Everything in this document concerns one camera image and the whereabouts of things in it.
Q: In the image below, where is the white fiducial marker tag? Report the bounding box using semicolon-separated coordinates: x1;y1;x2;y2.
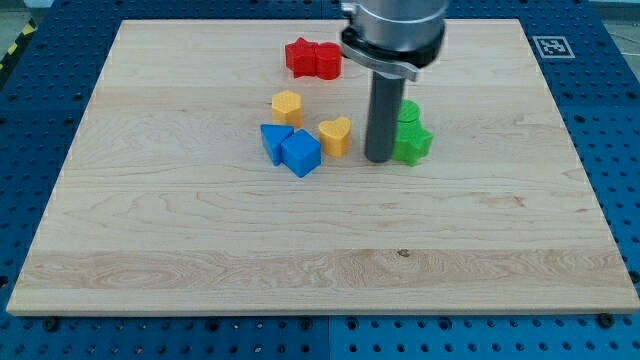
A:
532;35;575;59

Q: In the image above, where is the yellow heart block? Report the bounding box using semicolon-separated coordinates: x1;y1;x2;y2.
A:
318;117;352;157

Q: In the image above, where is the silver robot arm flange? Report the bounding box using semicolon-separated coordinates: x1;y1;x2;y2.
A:
340;0;449;81

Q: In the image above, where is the blue triangle block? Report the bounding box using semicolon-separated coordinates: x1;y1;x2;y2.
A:
260;124;295;166

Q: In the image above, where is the green cylinder block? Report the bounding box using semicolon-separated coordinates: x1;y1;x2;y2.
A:
398;99;421;123

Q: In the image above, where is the red star block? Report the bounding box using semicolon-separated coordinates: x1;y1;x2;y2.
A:
284;37;318;78

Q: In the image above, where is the yellow hexagon block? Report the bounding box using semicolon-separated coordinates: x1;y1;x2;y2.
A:
271;90;303;128

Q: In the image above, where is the blue cube block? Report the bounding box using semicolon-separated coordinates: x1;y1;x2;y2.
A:
282;129;321;178

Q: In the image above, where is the wooden board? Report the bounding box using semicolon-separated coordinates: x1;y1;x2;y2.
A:
7;19;639;317

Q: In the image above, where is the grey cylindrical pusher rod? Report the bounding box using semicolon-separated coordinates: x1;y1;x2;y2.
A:
365;72;405;163

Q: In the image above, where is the red cylinder block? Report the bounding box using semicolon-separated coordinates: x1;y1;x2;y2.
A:
315;42;342;80

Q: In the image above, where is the green star block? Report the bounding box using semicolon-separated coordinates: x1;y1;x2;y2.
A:
392;120;433;166

